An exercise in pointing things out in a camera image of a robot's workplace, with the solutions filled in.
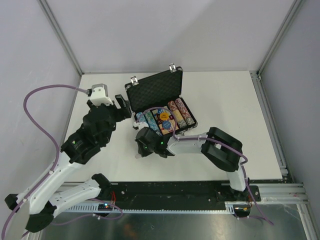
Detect blue small blind button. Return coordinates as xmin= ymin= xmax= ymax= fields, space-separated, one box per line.
xmin=162 ymin=120 xmax=172 ymax=131

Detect blue card deck box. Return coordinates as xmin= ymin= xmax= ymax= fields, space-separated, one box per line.
xmin=151 ymin=107 xmax=170 ymax=118

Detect yellow chip stack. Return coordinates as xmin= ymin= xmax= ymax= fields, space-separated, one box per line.
xmin=172 ymin=109 xmax=187 ymax=128

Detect orange big blind button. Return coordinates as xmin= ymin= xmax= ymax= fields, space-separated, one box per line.
xmin=159 ymin=111 xmax=170 ymax=121

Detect light blue chip stack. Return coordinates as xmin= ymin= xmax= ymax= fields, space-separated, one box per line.
xmin=136 ymin=112 xmax=148 ymax=124

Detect green chip stack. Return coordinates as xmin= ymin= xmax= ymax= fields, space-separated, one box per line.
xmin=144 ymin=111 xmax=162 ymax=136

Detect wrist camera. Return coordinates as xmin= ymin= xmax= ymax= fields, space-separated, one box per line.
xmin=132 ymin=121 xmax=149 ymax=130
xmin=89 ymin=83 xmax=114 ymax=107

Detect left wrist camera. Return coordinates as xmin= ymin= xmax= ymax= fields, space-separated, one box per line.
xmin=89 ymin=83 xmax=114 ymax=107

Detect red chip stack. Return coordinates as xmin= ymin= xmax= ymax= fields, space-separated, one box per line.
xmin=167 ymin=100 xmax=179 ymax=112

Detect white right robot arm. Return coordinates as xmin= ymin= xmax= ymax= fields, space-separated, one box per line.
xmin=135 ymin=127 xmax=249 ymax=201

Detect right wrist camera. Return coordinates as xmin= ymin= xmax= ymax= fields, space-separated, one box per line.
xmin=132 ymin=121 xmax=149 ymax=130

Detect purple chip stack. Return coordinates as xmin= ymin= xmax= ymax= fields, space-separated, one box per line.
xmin=174 ymin=98 xmax=195 ymax=126

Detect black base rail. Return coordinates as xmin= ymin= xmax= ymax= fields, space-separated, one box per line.
xmin=98 ymin=181 xmax=261 ymax=210

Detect black poker chip case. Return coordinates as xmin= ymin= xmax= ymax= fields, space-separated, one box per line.
xmin=124 ymin=63 xmax=199 ymax=138

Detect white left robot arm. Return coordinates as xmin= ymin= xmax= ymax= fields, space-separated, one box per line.
xmin=5 ymin=94 xmax=131 ymax=233

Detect white cable duct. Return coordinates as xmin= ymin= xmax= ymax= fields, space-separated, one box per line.
xmin=64 ymin=202 xmax=235 ymax=215

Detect red card deck box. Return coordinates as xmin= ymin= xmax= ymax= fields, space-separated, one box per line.
xmin=159 ymin=119 xmax=176 ymax=135

